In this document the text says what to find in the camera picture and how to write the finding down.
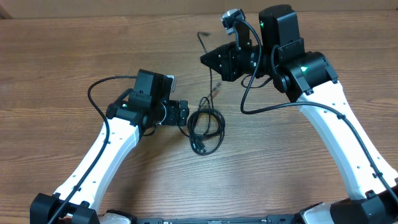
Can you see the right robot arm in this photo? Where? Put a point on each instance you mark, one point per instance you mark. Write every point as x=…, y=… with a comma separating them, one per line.
x=311, y=85

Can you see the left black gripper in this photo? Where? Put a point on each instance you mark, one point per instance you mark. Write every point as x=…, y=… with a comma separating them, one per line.
x=176, y=117

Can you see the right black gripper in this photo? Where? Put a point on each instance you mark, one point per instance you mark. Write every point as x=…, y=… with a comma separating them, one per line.
x=226, y=66

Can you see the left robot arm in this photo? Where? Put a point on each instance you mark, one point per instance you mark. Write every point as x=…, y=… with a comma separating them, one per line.
x=144, y=106

